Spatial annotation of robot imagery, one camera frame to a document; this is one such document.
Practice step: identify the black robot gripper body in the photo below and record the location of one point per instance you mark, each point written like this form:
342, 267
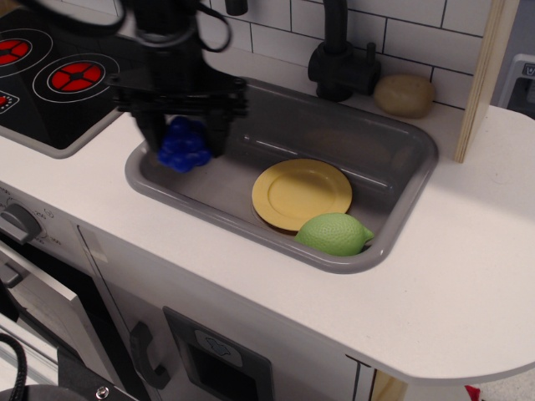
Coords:
175, 78

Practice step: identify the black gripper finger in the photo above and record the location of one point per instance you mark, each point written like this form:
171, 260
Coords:
218, 125
153, 127

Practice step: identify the blue toy blueberry cluster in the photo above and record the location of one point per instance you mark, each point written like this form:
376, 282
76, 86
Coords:
184, 145

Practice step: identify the yellow toy plate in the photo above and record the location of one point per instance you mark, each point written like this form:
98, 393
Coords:
290, 193

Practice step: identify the grey plastic sink basin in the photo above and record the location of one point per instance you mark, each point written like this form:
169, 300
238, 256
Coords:
387, 163

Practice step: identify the black toy stove top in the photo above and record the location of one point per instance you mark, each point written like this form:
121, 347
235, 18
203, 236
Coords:
54, 93

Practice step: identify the black toy faucet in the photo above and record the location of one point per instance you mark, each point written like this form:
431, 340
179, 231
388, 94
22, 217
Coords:
334, 66

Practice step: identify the green toy lime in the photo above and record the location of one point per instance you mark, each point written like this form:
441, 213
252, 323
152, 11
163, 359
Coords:
336, 234

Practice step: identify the grey oven knob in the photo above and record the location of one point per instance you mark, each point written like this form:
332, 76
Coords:
19, 224

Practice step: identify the beige toy potato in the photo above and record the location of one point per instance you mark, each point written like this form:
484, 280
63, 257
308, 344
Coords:
404, 95

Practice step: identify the grey dishwasher panel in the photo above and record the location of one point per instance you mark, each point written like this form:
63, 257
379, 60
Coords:
218, 365

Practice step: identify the grey oven door handle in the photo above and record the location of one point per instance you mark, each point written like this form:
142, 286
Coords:
9, 276

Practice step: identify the light wooden side post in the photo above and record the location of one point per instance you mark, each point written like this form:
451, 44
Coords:
492, 52

